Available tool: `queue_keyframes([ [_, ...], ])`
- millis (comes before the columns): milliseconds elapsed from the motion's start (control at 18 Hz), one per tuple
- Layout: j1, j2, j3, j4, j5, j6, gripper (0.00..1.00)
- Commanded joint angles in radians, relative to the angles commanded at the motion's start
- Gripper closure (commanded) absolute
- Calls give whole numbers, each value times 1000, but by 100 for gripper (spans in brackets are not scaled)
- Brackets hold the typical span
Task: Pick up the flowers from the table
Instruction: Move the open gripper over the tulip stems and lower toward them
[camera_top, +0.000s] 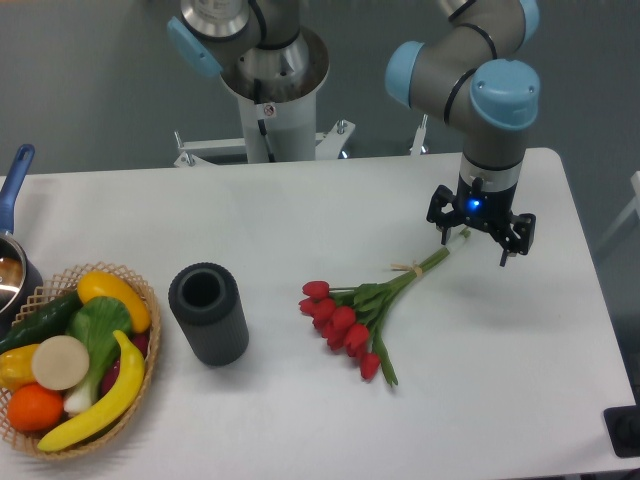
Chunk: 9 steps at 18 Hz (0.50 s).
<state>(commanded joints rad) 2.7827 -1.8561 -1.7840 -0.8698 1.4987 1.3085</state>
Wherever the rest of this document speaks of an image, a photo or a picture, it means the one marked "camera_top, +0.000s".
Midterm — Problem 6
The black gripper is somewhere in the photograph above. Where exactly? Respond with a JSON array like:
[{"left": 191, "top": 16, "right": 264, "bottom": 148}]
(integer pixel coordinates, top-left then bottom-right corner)
[{"left": 426, "top": 175, "right": 536, "bottom": 267}]

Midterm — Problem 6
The red tulip bouquet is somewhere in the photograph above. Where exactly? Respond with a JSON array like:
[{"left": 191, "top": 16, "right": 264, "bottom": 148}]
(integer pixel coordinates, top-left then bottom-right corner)
[{"left": 299, "top": 227, "right": 471, "bottom": 387}]

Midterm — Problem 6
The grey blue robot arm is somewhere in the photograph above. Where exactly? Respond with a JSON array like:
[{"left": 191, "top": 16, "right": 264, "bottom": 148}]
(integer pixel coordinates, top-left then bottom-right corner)
[{"left": 167, "top": 1, "right": 540, "bottom": 257}]

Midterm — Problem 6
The black device at edge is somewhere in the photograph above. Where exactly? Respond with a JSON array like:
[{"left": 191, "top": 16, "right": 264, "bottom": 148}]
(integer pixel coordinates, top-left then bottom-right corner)
[{"left": 603, "top": 405, "right": 639, "bottom": 458}]

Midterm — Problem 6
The dark grey ribbed vase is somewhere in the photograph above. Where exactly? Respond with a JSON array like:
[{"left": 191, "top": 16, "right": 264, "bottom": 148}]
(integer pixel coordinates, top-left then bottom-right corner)
[{"left": 168, "top": 262, "right": 249, "bottom": 367}]

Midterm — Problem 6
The dark red vegetable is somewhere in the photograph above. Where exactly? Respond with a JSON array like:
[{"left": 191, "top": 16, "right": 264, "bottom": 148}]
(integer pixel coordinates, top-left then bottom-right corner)
[{"left": 100, "top": 333, "right": 149, "bottom": 397}]

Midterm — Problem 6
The yellow banana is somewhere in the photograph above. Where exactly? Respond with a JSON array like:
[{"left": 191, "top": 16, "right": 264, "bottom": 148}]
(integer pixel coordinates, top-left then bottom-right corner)
[{"left": 37, "top": 330, "right": 145, "bottom": 453}]

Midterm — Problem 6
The green bok choy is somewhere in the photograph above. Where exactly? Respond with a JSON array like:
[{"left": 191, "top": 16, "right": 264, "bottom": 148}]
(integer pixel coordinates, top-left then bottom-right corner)
[{"left": 64, "top": 296, "right": 132, "bottom": 416}]

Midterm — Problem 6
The green cucumber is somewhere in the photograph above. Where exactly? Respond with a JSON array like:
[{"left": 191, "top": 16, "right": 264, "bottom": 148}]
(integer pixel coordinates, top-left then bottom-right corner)
[{"left": 1, "top": 291, "right": 82, "bottom": 353}]

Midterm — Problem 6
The beige round disc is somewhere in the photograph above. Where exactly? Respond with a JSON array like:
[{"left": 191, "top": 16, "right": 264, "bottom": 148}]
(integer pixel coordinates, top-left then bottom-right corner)
[{"left": 31, "top": 335, "right": 89, "bottom": 391}]

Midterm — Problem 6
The yellow bell pepper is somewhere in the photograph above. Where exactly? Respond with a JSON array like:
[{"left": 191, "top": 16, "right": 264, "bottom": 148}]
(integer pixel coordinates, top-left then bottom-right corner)
[{"left": 0, "top": 344, "right": 39, "bottom": 392}]

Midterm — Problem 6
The orange fruit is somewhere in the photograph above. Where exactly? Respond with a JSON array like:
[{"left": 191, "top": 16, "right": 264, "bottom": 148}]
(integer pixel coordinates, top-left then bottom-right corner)
[{"left": 7, "top": 383, "right": 63, "bottom": 432}]

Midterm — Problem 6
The woven wicker basket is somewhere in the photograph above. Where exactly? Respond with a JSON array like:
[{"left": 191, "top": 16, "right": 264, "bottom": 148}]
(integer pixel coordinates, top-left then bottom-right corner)
[{"left": 1, "top": 262, "right": 161, "bottom": 461}]

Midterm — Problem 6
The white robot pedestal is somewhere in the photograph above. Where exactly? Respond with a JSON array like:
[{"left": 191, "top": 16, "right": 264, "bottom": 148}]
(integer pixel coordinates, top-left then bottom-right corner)
[{"left": 173, "top": 27, "right": 356, "bottom": 168}]

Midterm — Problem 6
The blue handled saucepan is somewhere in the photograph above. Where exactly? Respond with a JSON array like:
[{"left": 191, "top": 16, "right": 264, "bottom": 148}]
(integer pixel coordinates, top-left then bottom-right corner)
[{"left": 1, "top": 144, "right": 43, "bottom": 338}]

